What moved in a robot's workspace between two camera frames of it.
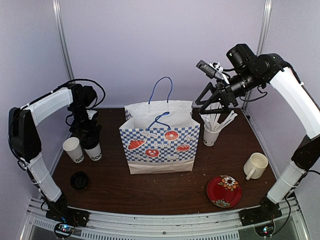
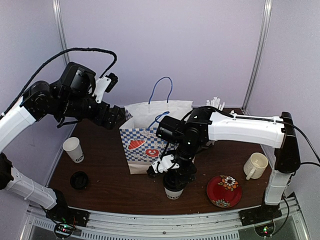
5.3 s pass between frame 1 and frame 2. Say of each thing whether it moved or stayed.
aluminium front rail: stayed
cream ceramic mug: stayed
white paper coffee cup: moved
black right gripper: moved
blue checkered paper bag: stayed
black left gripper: moved
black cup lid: stayed
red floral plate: stayed
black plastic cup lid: moved
